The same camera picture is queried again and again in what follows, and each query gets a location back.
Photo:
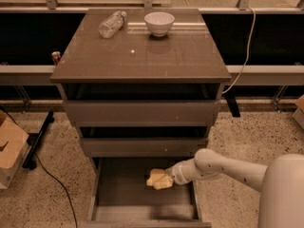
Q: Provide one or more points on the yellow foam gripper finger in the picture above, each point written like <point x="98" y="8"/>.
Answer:
<point x="163" y="183"/>
<point x="157" y="174"/>

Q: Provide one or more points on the yellow sponge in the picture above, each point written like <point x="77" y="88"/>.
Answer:
<point x="151" y="181"/>

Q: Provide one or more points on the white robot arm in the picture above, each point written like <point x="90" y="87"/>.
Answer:
<point x="280" y="183"/>

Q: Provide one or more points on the grey open bottom drawer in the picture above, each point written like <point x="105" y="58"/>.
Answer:
<point x="122" y="199"/>

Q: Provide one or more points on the grey middle drawer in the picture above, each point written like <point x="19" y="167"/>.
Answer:
<point x="141" y="147"/>

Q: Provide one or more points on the grey drawer cabinet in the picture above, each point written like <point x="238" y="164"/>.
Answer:
<point x="136" y="95"/>

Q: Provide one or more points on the grey top drawer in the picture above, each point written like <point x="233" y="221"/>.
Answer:
<point x="142" y="113"/>

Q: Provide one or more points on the black stand bar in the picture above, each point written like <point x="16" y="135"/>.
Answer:
<point x="34" y="141"/>

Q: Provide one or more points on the cardboard box left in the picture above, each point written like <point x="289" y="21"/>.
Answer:
<point x="13" y="147"/>

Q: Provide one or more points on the box at right edge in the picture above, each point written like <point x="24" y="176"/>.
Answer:
<point x="299" y="112"/>

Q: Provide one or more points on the white ceramic bowl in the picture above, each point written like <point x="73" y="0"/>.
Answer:
<point x="159" y="23"/>

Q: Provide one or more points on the red soda can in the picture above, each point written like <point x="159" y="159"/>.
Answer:
<point x="56" y="57"/>

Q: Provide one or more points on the clear plastic water bottle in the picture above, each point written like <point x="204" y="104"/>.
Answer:
<point x="112" y="24"/>

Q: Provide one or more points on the black bracket behind cabinet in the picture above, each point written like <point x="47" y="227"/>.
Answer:
<point x="232" y="103"/>

